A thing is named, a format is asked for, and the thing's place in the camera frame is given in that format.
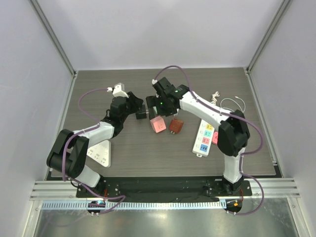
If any black cube socket adapter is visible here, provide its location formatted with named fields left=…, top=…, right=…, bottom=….
left=135, top=104, right=147, bottom=120

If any pink cube adapter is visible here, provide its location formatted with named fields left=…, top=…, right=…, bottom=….
left=150, top=116, right=166, bottom=133

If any brown cube adapter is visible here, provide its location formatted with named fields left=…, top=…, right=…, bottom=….
left=168, top=118, right=184, bottom=134

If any white power strip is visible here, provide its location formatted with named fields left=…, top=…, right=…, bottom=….
left=192, top=120, right=215, bottom=158

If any white triangular power socket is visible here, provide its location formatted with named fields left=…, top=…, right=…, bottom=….
left=87, top=140, right=111, bottom=168

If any pink small plug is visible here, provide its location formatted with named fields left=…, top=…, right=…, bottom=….
left=212, top=131, right=218, bottom=145

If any white charging cable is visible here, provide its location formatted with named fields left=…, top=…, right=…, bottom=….
left=220, top=96, right=247, bottom=115

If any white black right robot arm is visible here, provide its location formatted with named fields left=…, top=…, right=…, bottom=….
left=146, top=77, right=250, bottom=196

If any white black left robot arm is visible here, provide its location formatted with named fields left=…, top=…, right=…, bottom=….
left=46, top=91, right=144, bottom=198

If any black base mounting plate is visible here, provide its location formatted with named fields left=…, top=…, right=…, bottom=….
left=90, top=176, right=252, bottom=198

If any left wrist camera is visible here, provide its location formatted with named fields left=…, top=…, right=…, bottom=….
left=107, top=83, right=128, bottom=98

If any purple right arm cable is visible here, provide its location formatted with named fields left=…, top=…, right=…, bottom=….
left=154, top=65, right=265, bottom=216

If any aluminium left frame post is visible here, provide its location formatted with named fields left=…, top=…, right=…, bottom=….
left=29, top=0, right=76, bottom=77

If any aluminium frame post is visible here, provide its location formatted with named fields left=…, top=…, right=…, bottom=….
left=245, top=0, right=293, bottom=74
left=29, top=0, right=76, bottom=77

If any white perforated cable duct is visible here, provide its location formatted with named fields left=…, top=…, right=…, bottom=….
left=41, top=199, right=226, bottom=210

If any aluminium front frame rail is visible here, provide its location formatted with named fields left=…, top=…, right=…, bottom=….
left=29, top=178, right=301, bottom=201

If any aluminium right frame post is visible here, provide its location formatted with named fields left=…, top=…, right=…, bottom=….
left=245, top=0, right=293, bottom=74

